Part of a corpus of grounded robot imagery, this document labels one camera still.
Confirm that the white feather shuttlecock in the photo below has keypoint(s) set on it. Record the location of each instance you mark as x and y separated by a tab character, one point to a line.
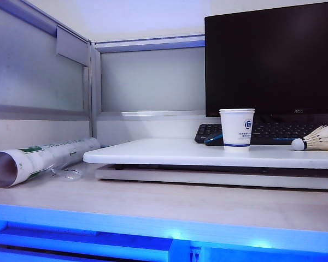
318	140

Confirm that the white paper cup blue logo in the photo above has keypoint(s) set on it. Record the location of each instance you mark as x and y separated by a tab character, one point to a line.
235	131

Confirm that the white desk riser board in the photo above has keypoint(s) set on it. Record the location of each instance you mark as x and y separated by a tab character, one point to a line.
166	152

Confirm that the black mouse with blue stripe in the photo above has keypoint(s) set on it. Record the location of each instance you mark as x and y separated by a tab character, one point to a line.
214	140

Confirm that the clear plastic tube lid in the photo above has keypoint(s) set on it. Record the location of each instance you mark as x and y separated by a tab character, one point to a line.
69	174

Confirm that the black computer keyboard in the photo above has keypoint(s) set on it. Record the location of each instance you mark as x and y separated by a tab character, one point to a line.
276	131

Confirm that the black AOC computer monitor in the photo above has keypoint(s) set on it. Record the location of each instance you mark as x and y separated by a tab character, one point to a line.
262	68

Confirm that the white green shuttlecock tube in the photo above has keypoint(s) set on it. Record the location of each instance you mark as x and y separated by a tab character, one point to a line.
43	158

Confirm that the grey aluminium partition post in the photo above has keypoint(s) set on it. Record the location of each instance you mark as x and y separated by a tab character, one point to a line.
94	90

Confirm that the grey partition hanging bracket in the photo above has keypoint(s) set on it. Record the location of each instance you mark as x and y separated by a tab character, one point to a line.
71	43

